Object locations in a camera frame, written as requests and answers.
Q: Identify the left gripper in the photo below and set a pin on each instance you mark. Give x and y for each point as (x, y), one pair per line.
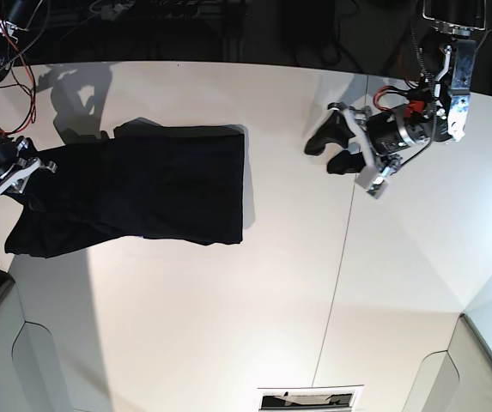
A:
(387, 132)

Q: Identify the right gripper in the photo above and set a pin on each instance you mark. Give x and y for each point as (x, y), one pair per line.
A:
(18, 160)

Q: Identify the black t-shirt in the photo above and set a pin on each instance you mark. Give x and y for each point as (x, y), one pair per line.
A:
(147, 181)

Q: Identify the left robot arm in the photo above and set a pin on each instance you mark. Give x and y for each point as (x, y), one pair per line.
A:
(433, 110)

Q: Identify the printed paper sheet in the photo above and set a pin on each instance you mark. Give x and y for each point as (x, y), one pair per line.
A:
(336, 398)

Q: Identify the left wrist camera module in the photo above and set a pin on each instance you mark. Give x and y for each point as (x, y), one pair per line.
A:
(372, 181)

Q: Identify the left white mount panel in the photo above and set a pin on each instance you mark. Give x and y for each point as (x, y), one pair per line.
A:
(31, 377)

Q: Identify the white mount panel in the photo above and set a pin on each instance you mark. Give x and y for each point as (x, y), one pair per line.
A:
(31, 377)
(458, 378)

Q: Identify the right white mount panel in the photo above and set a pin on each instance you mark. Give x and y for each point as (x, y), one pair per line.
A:
(458, 378)

